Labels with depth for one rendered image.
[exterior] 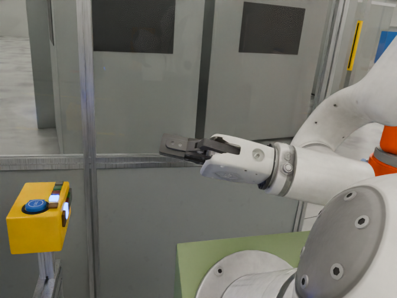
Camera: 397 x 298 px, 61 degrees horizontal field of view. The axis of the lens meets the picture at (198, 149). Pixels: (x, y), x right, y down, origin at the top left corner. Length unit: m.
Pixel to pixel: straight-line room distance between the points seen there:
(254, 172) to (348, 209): 0.34
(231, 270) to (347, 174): 0.23
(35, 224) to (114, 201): 0.56
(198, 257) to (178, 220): 0.84
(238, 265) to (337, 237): 0.38
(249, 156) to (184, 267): 0.19
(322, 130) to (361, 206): 0.46
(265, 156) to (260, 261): 0.16
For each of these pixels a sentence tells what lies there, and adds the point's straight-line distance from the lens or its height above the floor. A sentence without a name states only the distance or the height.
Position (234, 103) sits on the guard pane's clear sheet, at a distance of 1.24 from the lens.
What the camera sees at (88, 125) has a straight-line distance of 1.19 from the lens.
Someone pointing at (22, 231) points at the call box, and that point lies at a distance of 0.79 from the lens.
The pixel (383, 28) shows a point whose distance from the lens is 8.16.
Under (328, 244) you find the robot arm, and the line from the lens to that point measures 0.17.
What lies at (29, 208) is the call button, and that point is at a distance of 0.78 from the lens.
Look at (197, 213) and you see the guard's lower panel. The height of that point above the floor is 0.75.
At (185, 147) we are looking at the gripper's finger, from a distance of 0.52.
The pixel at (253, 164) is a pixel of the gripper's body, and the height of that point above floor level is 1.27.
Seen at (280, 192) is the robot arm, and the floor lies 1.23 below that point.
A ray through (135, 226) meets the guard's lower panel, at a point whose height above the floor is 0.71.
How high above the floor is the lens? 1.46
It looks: 20 degrees down
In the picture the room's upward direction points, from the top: 4 degrees clockwise
